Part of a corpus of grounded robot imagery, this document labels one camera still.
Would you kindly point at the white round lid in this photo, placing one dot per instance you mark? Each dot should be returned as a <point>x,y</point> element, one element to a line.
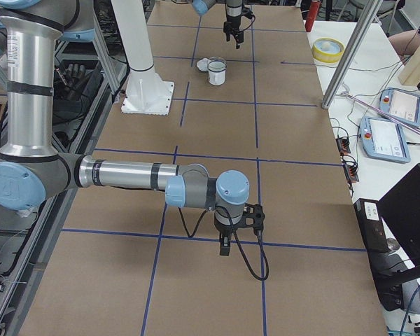
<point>202,64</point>

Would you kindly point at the white enamel mug blue rim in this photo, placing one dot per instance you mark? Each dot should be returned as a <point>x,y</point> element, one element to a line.
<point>216,68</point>

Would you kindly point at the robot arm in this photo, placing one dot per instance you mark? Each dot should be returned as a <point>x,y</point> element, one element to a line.
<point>234,11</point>
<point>32,170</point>

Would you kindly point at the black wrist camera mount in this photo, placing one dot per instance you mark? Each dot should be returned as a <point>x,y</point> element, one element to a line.
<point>248,13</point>

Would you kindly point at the teach pendant far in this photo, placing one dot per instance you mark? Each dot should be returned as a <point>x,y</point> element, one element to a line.
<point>402,105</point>

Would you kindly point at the red cylinder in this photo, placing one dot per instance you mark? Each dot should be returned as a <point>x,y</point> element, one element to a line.
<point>312,14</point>

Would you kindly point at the black monitor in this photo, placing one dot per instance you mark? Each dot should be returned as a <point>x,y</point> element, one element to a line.
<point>400,209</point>

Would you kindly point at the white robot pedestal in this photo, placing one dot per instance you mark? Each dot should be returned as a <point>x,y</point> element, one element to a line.
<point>146,92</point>

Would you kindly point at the yellow rimmed bowl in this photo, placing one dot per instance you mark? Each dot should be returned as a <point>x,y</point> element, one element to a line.
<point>327,50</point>

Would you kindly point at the teach pendant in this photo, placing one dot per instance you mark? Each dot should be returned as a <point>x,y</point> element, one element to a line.
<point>402,105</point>
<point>383,139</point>

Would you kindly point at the black computer box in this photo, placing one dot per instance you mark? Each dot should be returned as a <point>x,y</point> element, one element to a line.
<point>394,281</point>

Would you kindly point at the teach pendant near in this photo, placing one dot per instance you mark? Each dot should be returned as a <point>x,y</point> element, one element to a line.
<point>383,139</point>

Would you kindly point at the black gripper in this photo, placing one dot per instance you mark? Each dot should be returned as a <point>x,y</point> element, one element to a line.
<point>233,18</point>
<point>225,231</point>

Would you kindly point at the aluminium frame post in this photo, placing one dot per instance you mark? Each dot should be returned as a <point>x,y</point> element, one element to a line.
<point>358,34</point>

